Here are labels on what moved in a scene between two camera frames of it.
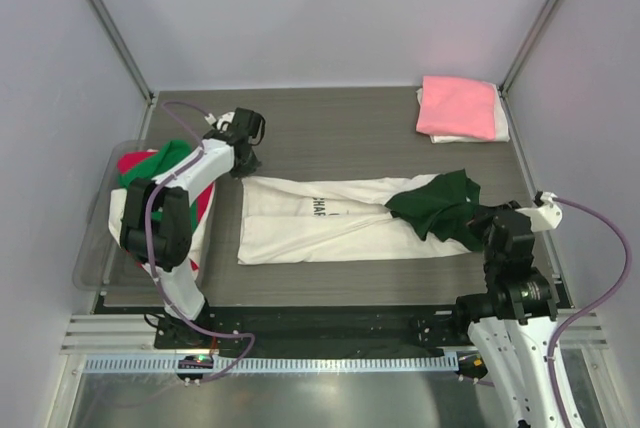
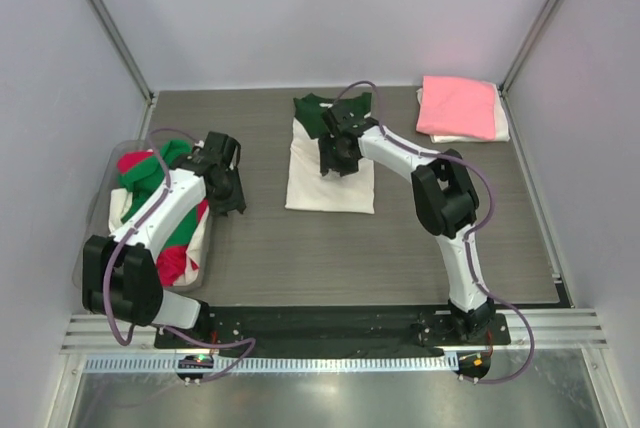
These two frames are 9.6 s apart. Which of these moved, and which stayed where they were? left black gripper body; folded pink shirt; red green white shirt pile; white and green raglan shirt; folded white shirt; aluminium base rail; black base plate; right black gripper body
Moved: left black gripper body; white and green raglan shirt; right black gripper body
Stayed: aluminium base rail; folded pink shirt; black base plate; red green white shirt pile; folded white shirt
